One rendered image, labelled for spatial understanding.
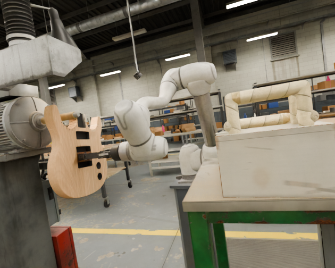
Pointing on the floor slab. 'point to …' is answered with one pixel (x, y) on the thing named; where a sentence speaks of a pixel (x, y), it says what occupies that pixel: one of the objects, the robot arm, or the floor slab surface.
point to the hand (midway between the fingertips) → (84, 156)
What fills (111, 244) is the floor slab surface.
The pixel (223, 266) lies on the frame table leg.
